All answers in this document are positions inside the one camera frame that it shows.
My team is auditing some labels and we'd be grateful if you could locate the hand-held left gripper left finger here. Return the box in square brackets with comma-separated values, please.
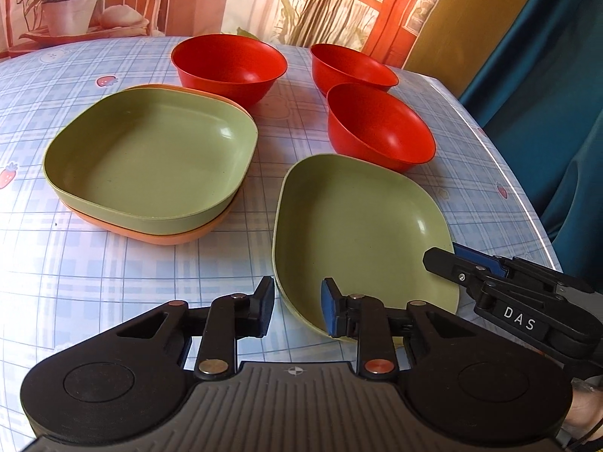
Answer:
[115, 276, 276, 380]

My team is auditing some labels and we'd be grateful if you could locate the green square plate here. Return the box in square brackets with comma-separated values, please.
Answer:
[272, 153, 461, 340]
[42, 87, 259, 223]

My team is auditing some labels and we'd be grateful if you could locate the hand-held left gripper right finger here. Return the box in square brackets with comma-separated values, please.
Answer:
[320, 277, 476, 380]

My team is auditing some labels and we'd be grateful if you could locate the orange square plate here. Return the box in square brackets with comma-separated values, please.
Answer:
[59, 83, 246, 247]

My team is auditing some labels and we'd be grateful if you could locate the large red bowl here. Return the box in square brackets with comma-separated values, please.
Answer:
[170, 33, 288, 107]

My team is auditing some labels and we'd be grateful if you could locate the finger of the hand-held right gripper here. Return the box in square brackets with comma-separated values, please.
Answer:
[452, 242, 563, 284]
[422, 246, 495, 303]

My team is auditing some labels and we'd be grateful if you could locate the checked strawberry print tablecloth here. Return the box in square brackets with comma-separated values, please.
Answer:
[0, 34, 565, 438]

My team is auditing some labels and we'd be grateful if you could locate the small red bowl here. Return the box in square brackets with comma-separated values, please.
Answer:
[326, 82, 436, 173]
[309, 43, 400, 95]

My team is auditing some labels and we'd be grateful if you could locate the teal curtain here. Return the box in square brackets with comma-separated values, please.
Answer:
[458, 0, 603, 293]

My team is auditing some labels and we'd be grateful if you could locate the yellow curtain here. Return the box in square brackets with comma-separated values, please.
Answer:
[404, 0, 553, 101]

